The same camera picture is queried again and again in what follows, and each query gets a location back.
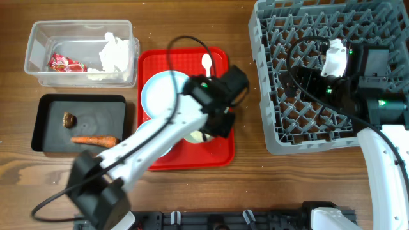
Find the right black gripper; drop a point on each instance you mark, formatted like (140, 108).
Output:
(310, 76)

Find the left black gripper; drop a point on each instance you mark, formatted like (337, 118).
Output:
(226, 131)

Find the green bowl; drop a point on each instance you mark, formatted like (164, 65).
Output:
(197, 137)

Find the small light blue bowl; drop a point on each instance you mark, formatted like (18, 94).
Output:
(142, 126)

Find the orange carrot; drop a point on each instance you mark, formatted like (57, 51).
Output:
(102, 140)

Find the white napkin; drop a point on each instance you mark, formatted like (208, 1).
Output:
(109, 59)

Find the brown food scrap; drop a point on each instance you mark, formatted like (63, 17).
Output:
(69, 120)

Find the red snack wrapper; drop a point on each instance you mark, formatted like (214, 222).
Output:
(62, 63)

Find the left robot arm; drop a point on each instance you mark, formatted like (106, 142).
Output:
(98, 185)

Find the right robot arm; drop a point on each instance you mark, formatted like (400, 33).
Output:
(353, 82)

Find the grey dishwasher rack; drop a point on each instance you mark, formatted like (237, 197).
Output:
(293, 125)

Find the black waste tray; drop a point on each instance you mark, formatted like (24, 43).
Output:
(95, 115)

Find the clear plastic waste bin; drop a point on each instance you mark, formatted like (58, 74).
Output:
(72, 38)

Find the red serving tray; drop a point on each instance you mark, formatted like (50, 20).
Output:
(184, 155)

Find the white plastic spoon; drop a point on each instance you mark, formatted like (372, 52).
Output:
(207, 64)

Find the large light blue plate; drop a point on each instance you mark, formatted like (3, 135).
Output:
(159, 92)

